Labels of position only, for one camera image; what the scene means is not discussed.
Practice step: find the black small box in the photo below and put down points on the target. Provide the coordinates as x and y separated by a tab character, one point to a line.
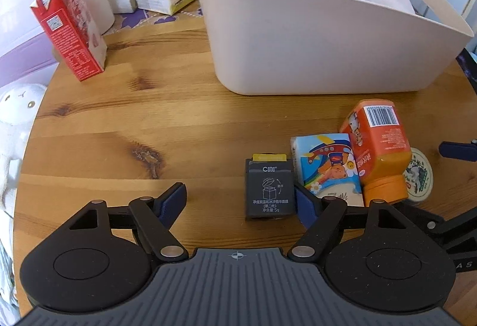
268	191

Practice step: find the beige plastic storage basket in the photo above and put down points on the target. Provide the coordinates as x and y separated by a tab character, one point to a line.
298	42

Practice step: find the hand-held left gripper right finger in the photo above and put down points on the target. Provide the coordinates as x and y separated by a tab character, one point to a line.
306	205

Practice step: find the large white plush toy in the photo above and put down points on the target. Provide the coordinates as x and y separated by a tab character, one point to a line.
15	109

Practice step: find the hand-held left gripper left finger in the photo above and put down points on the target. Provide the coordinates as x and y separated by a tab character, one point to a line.
171	203

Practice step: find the cartoon print tissue pack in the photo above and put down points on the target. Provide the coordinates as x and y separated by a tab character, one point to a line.
328	165

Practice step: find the orange plastic bottle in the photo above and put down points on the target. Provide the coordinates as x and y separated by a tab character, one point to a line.
380	147

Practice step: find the red milk carton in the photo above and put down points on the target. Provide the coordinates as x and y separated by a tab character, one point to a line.
70	46

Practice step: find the round tin bird print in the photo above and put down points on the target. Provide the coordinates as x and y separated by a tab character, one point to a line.
419	173

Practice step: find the wooden desk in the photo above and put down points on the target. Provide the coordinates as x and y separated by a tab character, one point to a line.
149	106

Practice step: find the purple floral table mat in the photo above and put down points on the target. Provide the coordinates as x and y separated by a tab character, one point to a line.
138	18

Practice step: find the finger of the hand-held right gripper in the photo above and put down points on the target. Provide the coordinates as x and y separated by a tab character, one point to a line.
454	150
436	223

